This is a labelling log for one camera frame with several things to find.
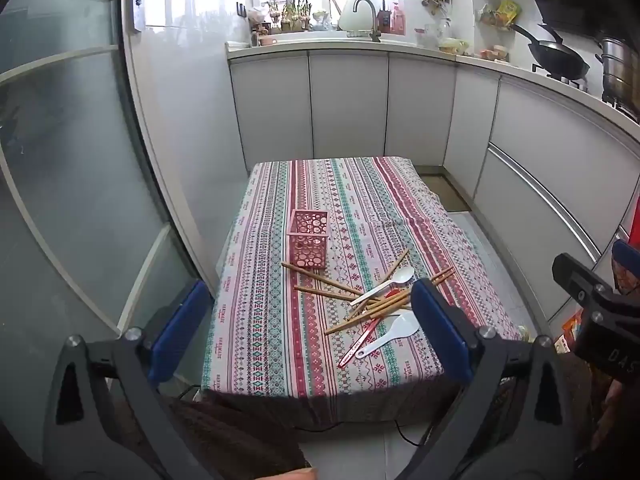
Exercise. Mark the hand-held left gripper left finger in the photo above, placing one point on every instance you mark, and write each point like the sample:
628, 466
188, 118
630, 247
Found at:
180, 325

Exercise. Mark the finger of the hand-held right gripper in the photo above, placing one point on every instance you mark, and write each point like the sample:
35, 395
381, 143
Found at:
580, 282
629, 265

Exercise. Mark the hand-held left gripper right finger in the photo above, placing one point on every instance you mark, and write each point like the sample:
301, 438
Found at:
440, 325

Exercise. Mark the white plastic spoon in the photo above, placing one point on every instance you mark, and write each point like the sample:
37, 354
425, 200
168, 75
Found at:
402, 275

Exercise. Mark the pile of wooden chopsticks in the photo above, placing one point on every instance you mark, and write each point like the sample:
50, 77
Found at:
380, 307

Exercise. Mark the red plastic spoon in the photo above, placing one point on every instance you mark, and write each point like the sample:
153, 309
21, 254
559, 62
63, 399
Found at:
357, 345

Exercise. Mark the pink perforated utensil basket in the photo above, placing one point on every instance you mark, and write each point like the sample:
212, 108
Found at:
305, 255

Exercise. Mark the person's right hand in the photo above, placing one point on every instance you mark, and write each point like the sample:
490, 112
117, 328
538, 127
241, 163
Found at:
607, 410

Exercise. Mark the white rice paddle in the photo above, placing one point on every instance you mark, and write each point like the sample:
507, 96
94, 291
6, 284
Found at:
400, 327

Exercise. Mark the orange snack packet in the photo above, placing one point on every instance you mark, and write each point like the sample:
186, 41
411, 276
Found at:
570, 332

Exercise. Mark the striped patterned tablecloth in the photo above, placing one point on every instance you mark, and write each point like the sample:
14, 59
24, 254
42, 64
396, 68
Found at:
280, 335

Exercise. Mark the steel stock pot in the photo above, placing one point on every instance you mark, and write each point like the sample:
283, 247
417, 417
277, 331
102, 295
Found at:
620, 70

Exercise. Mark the frosted glass door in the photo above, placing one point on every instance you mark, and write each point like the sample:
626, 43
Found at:
75, 160

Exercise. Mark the black wok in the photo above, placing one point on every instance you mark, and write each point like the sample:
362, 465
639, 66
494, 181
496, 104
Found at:
560, 57

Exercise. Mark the white base cabinets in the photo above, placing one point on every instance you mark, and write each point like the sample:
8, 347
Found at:
350, 110

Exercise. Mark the black range hood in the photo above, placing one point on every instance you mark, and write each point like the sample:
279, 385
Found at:
590, 5

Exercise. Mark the green vegetables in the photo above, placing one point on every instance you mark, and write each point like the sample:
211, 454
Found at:
454, 45

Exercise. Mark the yellow snack packet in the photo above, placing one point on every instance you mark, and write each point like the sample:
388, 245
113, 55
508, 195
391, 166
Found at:
507, 12

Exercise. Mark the glass jar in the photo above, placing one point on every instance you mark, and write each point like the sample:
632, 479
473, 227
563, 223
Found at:
445, 30

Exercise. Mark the pink cup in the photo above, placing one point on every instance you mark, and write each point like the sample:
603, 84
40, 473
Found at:
267, 40

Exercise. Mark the white kitchen counter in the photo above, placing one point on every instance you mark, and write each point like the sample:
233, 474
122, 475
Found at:
325, 45

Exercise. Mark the pink soap bottle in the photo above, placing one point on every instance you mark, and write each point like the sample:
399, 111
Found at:
398, 20

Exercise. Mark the dark red bottle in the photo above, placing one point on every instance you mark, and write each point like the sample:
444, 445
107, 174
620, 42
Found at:
384, 21

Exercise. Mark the metal kitchen faucet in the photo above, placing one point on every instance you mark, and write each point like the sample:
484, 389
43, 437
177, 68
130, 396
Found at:
372, 20

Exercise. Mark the cream rounded chopping board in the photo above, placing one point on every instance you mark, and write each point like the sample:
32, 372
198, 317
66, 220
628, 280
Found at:
347, 15

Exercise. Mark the row of potted plants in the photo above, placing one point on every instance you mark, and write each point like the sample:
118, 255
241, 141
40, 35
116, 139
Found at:
290, 17

